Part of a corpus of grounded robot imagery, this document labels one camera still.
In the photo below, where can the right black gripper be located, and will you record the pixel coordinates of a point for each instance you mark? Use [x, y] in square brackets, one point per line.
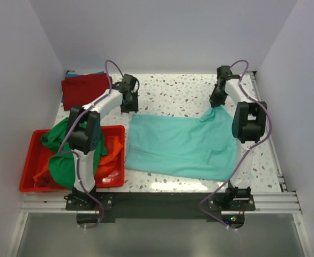
[216, 99]

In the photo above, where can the folded blue t shirt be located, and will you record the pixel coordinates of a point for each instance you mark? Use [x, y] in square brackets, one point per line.
[78, 75]

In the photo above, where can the red plastic bin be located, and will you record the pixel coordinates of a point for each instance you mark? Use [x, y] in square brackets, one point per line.
[38, 156]

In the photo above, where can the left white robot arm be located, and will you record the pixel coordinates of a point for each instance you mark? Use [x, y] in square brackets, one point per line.
[83, 134]

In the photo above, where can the folded dark red t shirt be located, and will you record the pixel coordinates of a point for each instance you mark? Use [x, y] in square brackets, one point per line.
[86, 92]

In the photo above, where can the green t shirt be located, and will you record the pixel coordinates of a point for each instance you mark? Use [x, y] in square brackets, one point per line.
[60, 166]

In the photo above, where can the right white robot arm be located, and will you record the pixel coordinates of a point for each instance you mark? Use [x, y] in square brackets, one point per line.
[248, 128]

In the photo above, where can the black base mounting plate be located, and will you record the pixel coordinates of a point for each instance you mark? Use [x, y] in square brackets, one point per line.
[108, 207]

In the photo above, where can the teal t shirt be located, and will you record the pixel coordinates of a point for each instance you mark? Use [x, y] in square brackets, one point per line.
[200, 148]

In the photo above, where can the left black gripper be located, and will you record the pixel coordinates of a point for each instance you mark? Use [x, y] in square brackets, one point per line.
[129, 106]

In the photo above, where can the orange t shirt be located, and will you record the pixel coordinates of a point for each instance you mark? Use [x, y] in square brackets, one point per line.
[106, 157]

